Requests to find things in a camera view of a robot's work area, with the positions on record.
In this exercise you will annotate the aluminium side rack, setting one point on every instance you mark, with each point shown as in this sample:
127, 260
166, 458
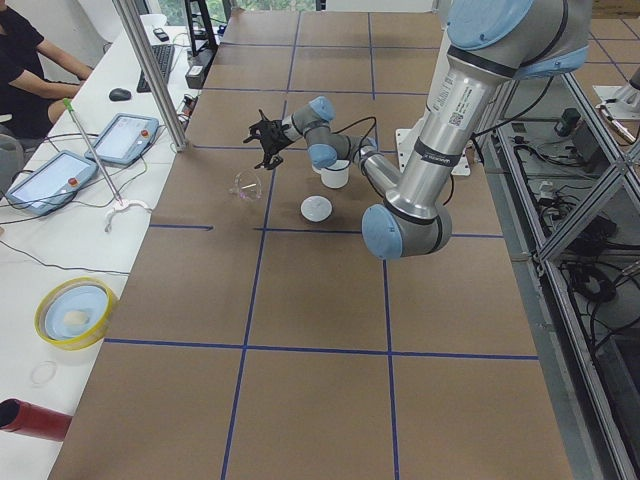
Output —
562, 157

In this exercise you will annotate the white enamel mug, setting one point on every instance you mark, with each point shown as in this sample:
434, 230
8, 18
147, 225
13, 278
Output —
336, 176

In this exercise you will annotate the red cylinder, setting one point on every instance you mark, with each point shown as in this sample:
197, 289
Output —
32, 420

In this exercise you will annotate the white curved plastic clip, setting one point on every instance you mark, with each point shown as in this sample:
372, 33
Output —
125, 210

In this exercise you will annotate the black computer mouse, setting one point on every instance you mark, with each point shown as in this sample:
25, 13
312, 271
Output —
119, 95

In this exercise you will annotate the yellow tape roll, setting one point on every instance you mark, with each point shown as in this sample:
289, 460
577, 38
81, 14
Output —
75, 314

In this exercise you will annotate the aluminium frame post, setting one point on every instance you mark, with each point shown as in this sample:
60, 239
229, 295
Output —
136, 33

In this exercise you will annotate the far teach pendant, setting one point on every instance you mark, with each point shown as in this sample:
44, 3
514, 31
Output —
125, 139

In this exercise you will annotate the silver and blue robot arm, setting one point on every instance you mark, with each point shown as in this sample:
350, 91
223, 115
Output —
491, 42

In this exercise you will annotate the thin metal rod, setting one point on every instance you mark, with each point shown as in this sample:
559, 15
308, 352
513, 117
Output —
68, 105

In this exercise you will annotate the teach pendant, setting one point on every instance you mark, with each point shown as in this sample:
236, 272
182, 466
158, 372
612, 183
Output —
53, 184
125, 139

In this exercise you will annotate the clear plastic funnel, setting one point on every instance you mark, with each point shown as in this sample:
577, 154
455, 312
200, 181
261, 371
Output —
247, 186

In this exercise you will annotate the black computer box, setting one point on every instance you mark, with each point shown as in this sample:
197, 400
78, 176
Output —
199, 66

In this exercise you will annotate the near teach pendant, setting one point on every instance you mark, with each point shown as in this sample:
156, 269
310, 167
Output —
53, 184

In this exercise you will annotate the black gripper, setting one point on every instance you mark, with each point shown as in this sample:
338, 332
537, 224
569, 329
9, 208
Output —
276, 138

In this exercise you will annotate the seated person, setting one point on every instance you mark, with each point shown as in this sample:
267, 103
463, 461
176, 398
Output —
34, 103

